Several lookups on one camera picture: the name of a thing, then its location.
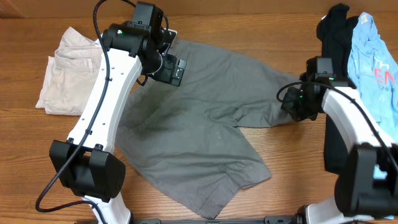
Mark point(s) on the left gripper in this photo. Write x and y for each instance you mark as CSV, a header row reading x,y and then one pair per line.
x,y
165,74

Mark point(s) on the black garment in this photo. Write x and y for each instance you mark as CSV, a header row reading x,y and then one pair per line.
x,y
335,32

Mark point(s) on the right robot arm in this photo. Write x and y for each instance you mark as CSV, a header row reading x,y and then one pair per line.
x,y
366,188

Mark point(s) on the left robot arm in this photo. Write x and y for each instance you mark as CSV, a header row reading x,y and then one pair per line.
x,y
85,162

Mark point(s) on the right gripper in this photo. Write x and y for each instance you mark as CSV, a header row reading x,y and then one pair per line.
x,y
288,106

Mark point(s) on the folded beige shorts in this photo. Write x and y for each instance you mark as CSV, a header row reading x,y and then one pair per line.
x,y
70,75

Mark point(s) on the grey shorts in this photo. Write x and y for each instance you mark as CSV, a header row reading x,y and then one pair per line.
x,y
187,140

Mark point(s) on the light blue shirt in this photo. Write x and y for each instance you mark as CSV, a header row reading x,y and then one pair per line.
x,y
374,72

